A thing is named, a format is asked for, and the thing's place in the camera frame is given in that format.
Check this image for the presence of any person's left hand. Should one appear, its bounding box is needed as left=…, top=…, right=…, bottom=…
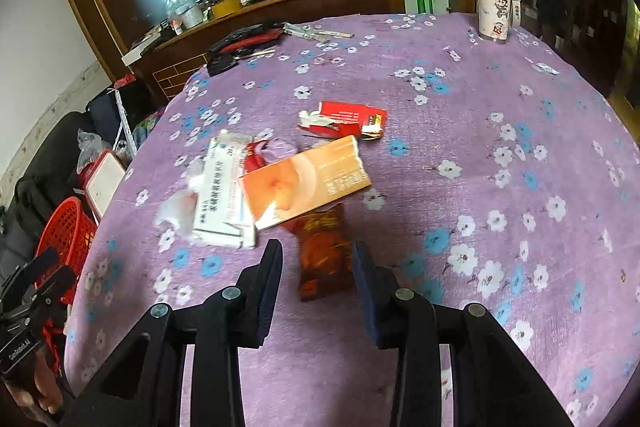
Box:
left=7, top=357, right=66, bottom=415

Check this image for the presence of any crumpled clear plastic bag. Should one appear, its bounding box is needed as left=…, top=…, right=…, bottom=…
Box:
left=76, top=129, right=113, bottom=170

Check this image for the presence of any white jar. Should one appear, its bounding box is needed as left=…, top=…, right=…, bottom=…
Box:
left=175, top=4, right=206, bottom=30

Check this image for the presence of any dark blue bag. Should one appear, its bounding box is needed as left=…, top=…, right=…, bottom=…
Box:
left=86, top=79, right=156, bottom=132

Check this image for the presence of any red cigarette pack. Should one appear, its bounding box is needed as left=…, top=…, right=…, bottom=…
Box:
left=298, top=101, right=389, bottom=141

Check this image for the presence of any white box with red rim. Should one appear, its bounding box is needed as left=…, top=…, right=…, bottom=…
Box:
left=80, top=150, right=128, bottom=222

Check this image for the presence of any black backpack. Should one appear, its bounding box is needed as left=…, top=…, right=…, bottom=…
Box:
left=15, top=177, right=71, bottom=228

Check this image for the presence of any wooden cabinet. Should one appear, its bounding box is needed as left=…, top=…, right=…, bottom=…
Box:
left=122, top=0, right=391, bottom=102

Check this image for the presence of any colourful bag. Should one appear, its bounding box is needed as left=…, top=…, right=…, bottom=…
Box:
left=131, top=107, right=166, bottom=142

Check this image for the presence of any red snack packet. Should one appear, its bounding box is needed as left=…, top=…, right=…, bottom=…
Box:
left=290, top=204, right=357, bottom=303

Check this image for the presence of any black sofa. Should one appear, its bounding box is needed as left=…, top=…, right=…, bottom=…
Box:
left=0, top=109, right=101, bottom=258

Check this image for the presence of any red plastic basket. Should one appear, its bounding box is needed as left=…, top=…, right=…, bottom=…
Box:
left=34, top=197, right=99, bottom=305

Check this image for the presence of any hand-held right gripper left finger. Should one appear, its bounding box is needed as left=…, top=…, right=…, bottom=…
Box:
left=59, top=238, right=284, bottom=427

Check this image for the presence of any black red pouch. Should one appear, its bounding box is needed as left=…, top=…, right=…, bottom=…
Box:
left=212, top=23, right=286, bottom=55

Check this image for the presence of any orange carton box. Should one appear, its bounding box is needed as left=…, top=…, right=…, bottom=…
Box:
left=237, top=136, right=373, bottom=232

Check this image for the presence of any yellow box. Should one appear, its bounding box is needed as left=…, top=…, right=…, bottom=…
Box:
left=210, top=0, right=243, bottom=20

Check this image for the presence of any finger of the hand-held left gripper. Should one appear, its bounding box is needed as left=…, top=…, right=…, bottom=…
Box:
left=37, top=264, right=77, bottom=308
left=20, top=247, right=59, bottom=282

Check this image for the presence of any white metal stand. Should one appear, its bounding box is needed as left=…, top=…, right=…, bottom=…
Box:
left=114, top=89, right=138, bottom=158

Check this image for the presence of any long white carton box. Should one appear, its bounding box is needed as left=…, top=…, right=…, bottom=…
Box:
left=191, top=134, right=258, bottom=250

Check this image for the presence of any dark cloth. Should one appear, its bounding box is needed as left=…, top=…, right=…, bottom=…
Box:
left=536, top=0, right=568, bottom=42

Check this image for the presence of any small black case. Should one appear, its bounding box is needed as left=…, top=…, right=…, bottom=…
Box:
left=206, top=54, right=240, bottom=78

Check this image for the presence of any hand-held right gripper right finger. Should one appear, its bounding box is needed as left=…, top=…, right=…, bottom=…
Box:
left=351, top=240, right=576, bottom=427

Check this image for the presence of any white printed tumbler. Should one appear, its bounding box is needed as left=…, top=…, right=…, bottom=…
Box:
left=472, top=0, right=522, bottom=44

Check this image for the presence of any clear plastic bag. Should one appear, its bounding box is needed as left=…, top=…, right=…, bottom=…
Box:
left=76, top=129, right=113, bottom=170
left=156, top=154, right=211, bottom=238

